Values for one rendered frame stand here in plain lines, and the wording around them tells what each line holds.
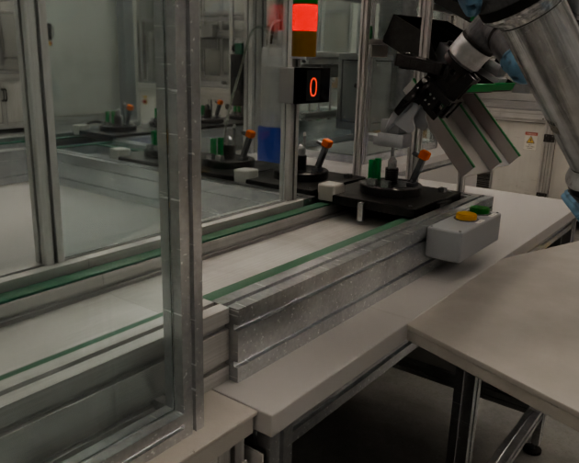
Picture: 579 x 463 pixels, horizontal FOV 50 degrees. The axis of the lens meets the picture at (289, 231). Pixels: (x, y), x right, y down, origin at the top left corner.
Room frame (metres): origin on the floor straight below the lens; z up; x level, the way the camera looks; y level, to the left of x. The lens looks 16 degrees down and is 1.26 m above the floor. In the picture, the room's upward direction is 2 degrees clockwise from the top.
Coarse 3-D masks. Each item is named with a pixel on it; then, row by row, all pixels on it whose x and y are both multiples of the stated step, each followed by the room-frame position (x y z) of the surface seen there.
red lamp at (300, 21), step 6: (294, 6) 1.29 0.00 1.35; (300, 6) 1.28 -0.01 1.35; (306, 6) 1.28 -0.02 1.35; (312, 6) 1.29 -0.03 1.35; (294, 12) 1.29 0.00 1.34; (300, 12) 1.28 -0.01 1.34; (306, 12) 1.28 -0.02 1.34; (312, 12) 1.29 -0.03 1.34; (294, 18) 1.29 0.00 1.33; (300, 18) 1.28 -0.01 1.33; (306, 18) 1.28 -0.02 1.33; (312, 18) 1.29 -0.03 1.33; (294, 24) 1.29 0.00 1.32; (300, 24) 1.28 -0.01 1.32; (306, 24) 1.28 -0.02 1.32; (312, 24) 1.29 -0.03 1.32; (300, 30) 1.31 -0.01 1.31; (306, 30) 1.30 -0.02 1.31; (312, 30) 1.29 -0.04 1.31
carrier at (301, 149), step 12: (300, 144) 1.54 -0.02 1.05; (300, 156) 1.53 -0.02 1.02; (300, 168) 1.53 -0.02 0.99; (312, 168) 1.50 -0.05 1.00; (324, 168) 1.56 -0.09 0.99; (300, 180) 1.47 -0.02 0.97; (312, 180) 1.48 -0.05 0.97; (324, 180) 1.50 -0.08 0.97; (336, 180) 1.50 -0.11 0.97; (348, 180) 1.51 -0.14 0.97; (300, 192) 1.39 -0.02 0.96; (312, 192) 1.38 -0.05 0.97
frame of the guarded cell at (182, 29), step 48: (192, 0) 0.60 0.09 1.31; (192, 48) 0.60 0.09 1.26; (192, 96) 0.60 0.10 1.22; (192, 144) 0.60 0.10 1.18; (192, 192) 0.60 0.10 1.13; (192, 240) 0.60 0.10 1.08; (192, 288) 0.60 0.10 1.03; (192, 336) 0.60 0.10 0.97; (192, 384) 0.60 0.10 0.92; (144, 432) 0.55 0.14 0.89
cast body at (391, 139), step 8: (384, 120) 1.38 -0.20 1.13; (384, 128) 1.38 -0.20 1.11; (392, 128) 1.37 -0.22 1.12; (400, 128) 1.36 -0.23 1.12; (376, 136) 1.41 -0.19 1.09; (384, 136) 1.38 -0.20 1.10; (392, 136) 1.37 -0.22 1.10; (400, 136) 1.36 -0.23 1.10; (408, 136) 1.37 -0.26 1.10; (384, 144) 1.38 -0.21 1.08; (392, 144) 1.37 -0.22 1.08; (400, 144) 1.36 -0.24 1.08; (408, 144) 1.37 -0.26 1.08
